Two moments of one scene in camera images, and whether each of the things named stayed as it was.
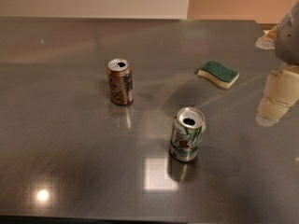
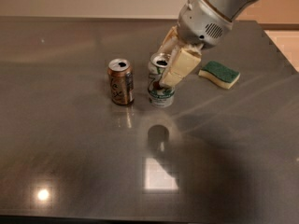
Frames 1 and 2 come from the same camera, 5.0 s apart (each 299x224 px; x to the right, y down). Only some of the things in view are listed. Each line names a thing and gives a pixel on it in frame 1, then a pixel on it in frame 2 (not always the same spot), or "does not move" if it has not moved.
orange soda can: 121,77 does not move
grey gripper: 290,42 → 202,21
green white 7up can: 187,129 → 160,96
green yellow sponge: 219,74 does not move
